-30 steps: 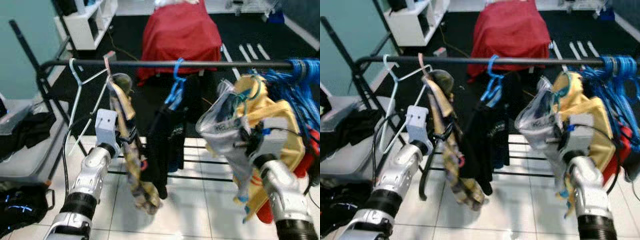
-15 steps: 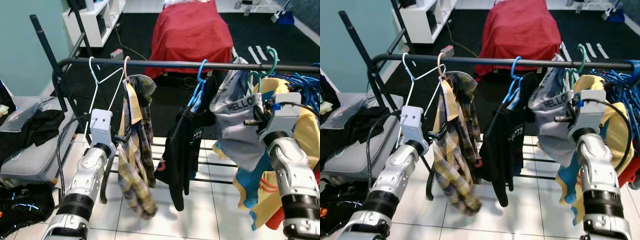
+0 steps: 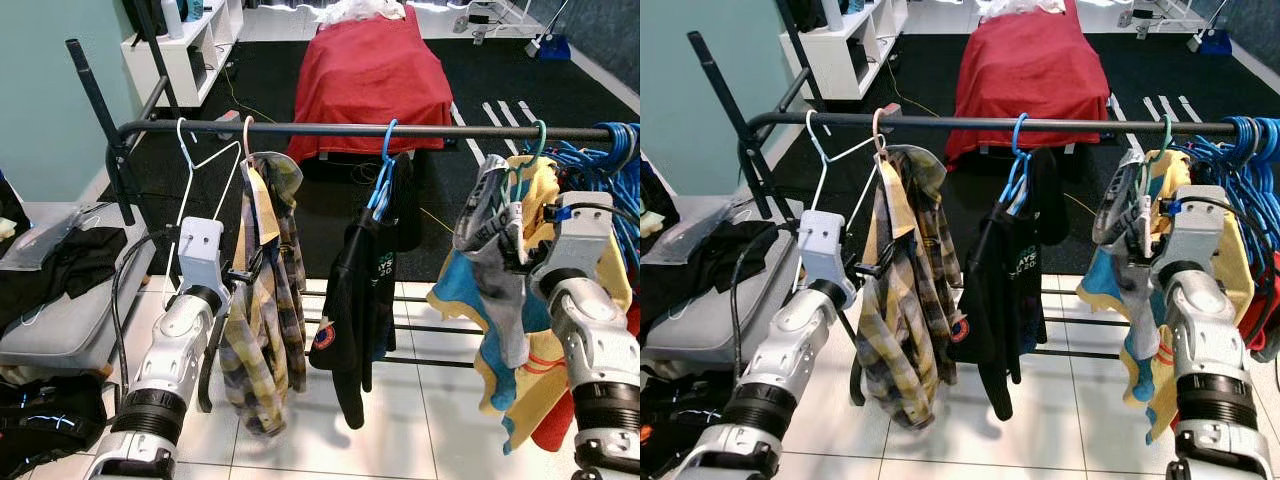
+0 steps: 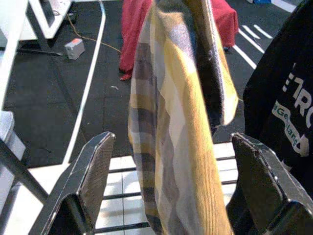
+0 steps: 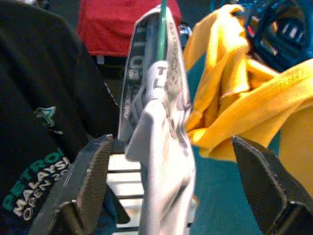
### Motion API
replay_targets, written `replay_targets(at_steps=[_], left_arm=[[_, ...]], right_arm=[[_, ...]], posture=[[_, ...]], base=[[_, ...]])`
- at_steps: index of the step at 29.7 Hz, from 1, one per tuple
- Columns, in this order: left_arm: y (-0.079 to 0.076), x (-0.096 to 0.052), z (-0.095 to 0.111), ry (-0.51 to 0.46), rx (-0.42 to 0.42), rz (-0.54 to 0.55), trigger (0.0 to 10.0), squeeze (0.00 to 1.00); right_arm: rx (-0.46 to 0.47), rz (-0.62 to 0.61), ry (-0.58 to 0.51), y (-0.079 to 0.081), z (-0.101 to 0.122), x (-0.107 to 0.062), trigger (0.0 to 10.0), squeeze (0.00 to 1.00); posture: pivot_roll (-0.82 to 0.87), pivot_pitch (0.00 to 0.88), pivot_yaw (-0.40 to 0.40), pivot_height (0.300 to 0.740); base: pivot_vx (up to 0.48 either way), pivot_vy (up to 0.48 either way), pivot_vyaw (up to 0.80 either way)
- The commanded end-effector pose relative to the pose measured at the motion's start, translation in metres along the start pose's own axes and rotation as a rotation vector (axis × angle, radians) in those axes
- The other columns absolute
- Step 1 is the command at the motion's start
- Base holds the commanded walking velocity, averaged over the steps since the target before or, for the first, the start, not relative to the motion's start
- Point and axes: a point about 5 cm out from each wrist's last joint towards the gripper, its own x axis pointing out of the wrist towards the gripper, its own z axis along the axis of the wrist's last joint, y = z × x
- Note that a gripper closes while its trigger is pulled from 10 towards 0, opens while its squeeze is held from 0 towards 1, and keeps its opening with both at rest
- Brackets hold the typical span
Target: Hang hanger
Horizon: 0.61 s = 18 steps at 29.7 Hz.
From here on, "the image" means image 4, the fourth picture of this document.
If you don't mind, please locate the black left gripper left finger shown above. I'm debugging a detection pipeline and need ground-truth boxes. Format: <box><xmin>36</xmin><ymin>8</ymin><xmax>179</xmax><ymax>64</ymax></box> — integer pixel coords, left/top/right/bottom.
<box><xmin>28</xmin><ymin>131</ymin><xmax>116</xmax><ymax>235</ymax></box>

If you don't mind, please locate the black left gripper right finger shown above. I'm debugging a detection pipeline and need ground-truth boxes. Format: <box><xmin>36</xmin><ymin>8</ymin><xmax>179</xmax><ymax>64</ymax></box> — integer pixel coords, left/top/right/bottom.
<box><xmin>226</xmin><ymin>132</ymin><xmax>313</xmax><ymax>235</ymax></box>

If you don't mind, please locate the black clothes rack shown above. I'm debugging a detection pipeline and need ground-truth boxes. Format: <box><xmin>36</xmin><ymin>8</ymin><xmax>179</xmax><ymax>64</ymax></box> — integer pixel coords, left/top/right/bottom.
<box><xmin>0</xmin><ymin>137</ymin><xmax>239</xmax><ymax>235</ymax></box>

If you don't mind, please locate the black printed t-shirt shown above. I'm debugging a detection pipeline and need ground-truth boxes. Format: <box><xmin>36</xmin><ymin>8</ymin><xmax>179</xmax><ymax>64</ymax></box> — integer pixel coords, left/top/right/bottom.
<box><xmin>243</xmin><ymin>0</ymin><xmax>313</xmax><ymax>194</ymax></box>

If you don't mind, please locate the plaid cloth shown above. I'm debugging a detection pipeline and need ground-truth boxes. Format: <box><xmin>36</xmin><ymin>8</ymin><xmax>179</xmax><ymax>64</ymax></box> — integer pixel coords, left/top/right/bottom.
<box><xmin>128</xmin><ymin>0</ymin><xmax>239</xmax><ymax>235</ymax></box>

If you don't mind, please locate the small grey orange device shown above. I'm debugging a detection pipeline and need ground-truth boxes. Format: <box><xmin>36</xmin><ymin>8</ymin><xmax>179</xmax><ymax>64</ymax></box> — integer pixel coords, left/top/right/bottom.
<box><xmin>64</xmin><ymin>38</ymin><xmax>86</xmax><ymax>60</ymax></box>

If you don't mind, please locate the dark red cloth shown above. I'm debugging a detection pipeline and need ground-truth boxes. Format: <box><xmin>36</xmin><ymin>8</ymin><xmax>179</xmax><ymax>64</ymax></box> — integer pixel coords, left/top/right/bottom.
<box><xmin>119</xmin><ymin>0</ymin><xmax>239</xmax><ymax>81</ymax></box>

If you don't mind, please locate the orange floor cable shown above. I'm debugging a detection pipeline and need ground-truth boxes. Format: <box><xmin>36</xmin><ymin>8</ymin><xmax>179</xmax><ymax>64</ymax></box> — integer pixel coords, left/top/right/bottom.
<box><xmin>66</xmin><ymin>13</ymin><xmax>122</xmax><ymax>54</ymax></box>

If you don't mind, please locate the white desk frame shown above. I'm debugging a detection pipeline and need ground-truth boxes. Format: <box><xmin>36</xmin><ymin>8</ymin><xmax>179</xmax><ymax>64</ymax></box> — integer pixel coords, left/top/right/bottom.
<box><xmin>0</xmin><ymin>0</ymin><xmax>72</xmax><ymax>56</ymax></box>

